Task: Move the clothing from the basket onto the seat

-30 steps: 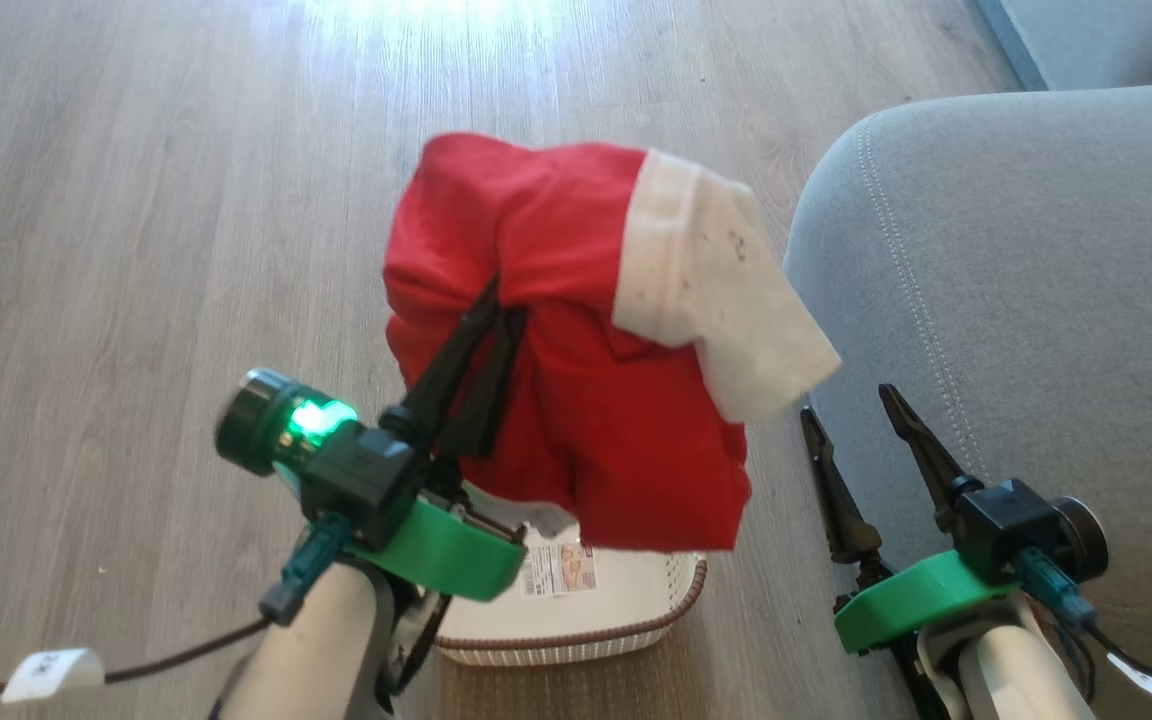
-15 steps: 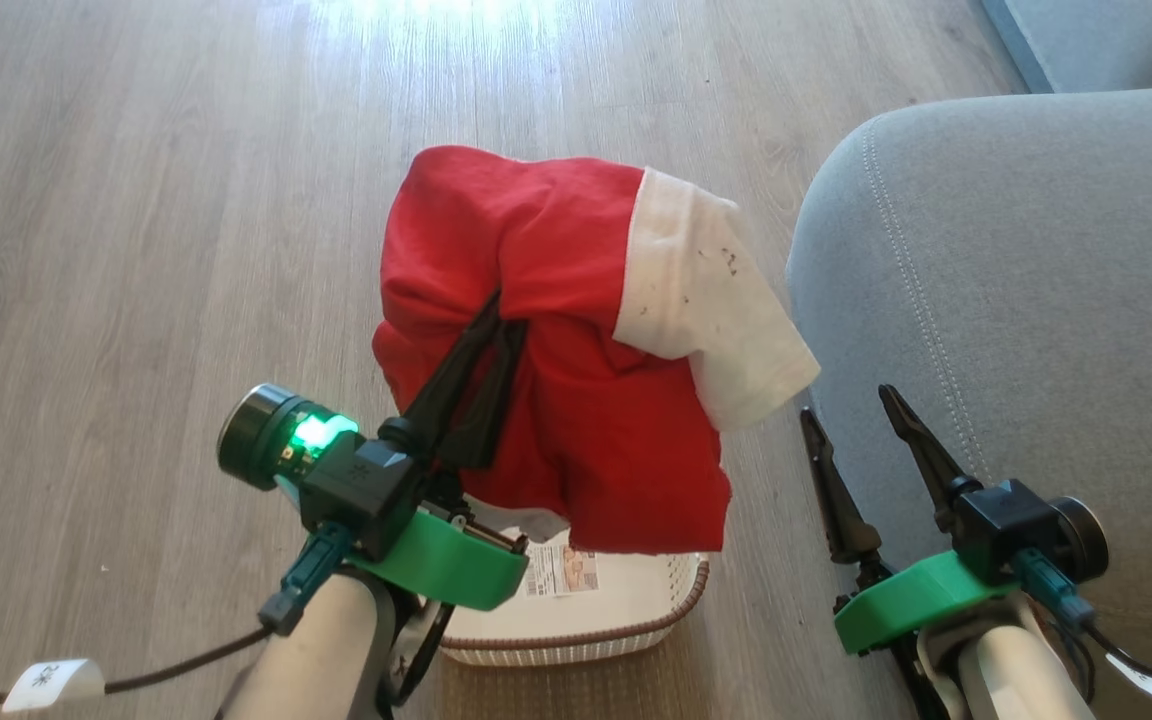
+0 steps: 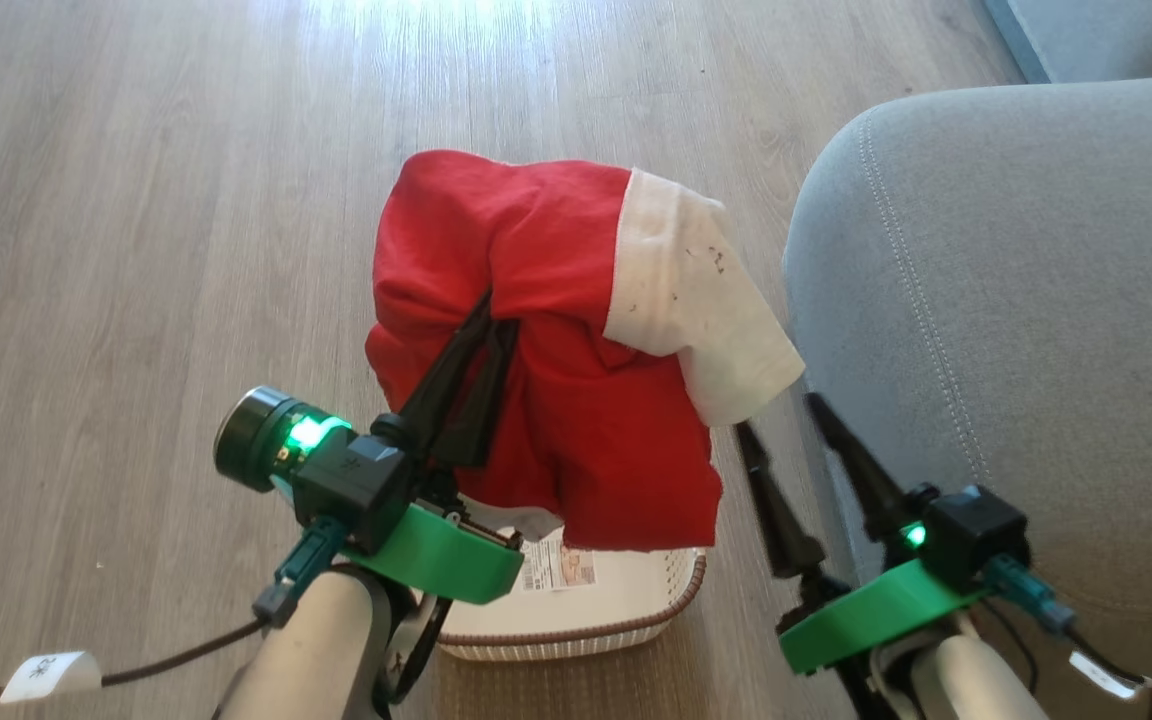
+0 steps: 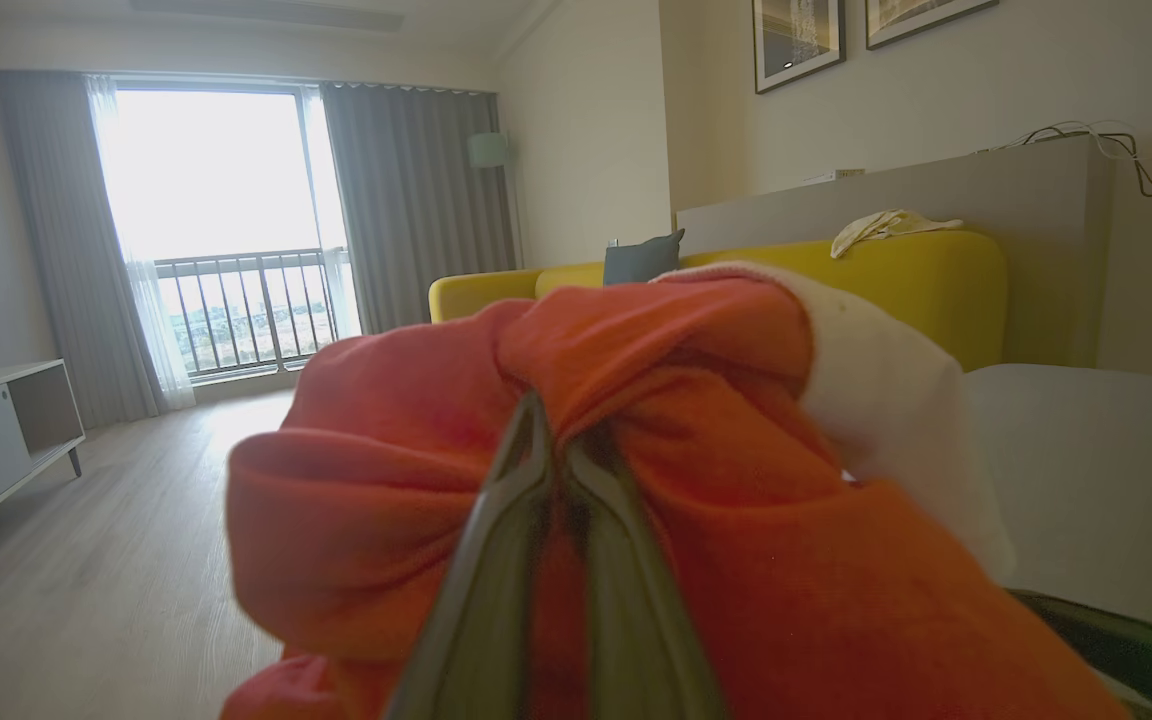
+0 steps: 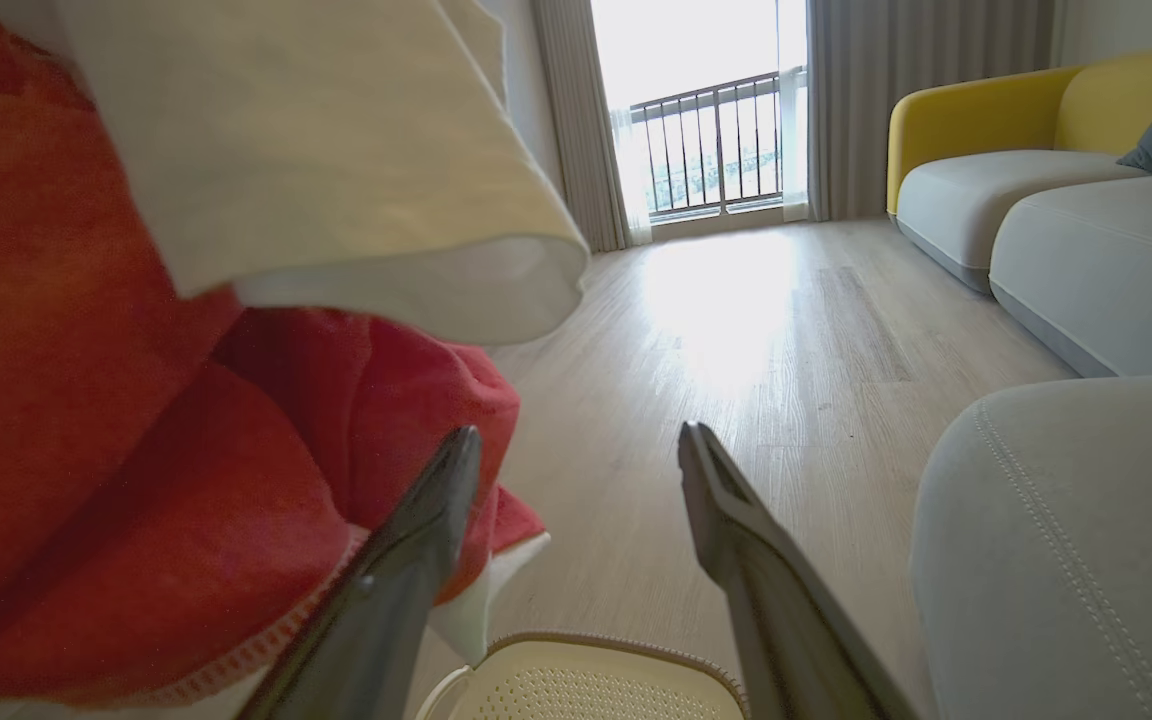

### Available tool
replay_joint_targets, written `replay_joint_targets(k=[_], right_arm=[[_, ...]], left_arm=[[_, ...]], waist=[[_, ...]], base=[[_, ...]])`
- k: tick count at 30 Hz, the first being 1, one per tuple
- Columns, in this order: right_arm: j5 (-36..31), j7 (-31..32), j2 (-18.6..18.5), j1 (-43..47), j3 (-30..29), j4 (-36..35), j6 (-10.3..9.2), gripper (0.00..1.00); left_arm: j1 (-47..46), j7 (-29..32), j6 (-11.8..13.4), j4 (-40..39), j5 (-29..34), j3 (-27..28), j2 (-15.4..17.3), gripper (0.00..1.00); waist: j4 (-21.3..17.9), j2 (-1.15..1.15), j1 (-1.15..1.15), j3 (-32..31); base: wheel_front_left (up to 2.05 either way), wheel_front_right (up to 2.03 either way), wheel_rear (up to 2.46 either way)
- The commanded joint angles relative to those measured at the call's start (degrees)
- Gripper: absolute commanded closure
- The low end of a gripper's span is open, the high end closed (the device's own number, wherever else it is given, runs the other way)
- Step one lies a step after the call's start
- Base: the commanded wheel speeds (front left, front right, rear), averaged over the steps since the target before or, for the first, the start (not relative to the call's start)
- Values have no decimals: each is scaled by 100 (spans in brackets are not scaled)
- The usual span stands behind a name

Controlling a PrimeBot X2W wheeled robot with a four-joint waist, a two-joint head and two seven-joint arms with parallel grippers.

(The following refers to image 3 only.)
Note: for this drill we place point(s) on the left gripper body black green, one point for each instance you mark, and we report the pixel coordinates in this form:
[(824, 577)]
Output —
[(356, 485)]

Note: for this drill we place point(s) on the right gripper body black green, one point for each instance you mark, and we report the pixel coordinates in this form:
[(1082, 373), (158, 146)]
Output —
[(936, 570)]

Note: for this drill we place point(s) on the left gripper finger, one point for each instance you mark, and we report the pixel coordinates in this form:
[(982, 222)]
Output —
[(484, 400), (441, 375)]

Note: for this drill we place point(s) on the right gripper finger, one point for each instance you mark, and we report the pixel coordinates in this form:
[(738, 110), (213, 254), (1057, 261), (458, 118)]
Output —
[(861, 470), (774, 505)]

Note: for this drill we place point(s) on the red and white shirt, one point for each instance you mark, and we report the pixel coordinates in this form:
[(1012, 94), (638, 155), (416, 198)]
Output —
[(556, 340)]

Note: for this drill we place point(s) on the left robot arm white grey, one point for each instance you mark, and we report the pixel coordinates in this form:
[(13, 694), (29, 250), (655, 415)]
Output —
[(321, 650)]

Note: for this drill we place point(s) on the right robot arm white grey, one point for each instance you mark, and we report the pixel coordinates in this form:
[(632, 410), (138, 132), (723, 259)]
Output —
[(971, 675)]

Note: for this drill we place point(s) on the white basket with brown rim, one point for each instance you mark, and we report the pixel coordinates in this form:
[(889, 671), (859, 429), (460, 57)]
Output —
[(616, 605)]

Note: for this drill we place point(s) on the blue-grey upholstered seat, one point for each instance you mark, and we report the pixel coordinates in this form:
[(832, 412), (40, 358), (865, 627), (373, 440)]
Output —
[(1116, 35)]

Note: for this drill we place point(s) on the printed paper label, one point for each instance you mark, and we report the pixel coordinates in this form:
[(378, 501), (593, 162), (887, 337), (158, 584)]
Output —
[(558, 567)]

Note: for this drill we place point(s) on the grey fabric sofa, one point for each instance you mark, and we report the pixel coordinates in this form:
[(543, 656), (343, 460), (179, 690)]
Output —
[(1046, 320)]

